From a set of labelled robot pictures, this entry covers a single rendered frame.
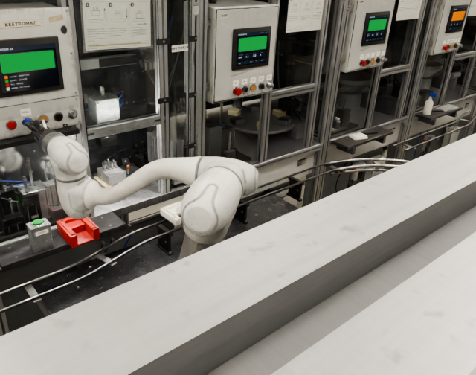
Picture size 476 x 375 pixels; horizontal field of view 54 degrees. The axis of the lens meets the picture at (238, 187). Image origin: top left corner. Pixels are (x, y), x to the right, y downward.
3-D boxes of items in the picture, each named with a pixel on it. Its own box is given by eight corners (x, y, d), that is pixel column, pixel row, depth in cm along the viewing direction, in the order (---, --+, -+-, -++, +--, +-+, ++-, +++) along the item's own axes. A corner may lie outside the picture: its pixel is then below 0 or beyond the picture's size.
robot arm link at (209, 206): (197, 353, 172) (175, 402, 153) (157, 336, 174) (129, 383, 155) (253, 175, 134) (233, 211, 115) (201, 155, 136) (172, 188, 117)
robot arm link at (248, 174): (207, 146, 148) (193, 163, 137) (263, 153, 144) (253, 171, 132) (207, 184, 154) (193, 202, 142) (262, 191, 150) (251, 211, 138)
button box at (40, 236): (35, 254, 192) (30, 228, 186) (28, 245, 197) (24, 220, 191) (54, 247, 196) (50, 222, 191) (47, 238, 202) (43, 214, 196)
